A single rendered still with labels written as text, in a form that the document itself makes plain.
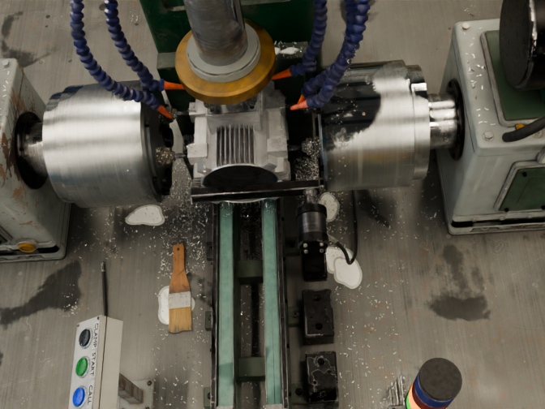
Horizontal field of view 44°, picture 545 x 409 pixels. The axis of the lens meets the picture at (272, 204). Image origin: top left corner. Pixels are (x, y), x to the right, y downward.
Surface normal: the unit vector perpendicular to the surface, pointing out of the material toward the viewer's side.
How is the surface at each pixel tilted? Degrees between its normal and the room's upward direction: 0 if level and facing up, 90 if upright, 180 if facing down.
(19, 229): 89
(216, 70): 0
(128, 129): 20
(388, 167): 73
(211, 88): 0
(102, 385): 54
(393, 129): 36
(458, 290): 0
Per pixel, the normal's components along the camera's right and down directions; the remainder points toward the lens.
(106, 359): 0.76, -0.32
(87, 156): -0.04, 0.28
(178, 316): -0.11, -0.43
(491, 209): 0.03, 0.88
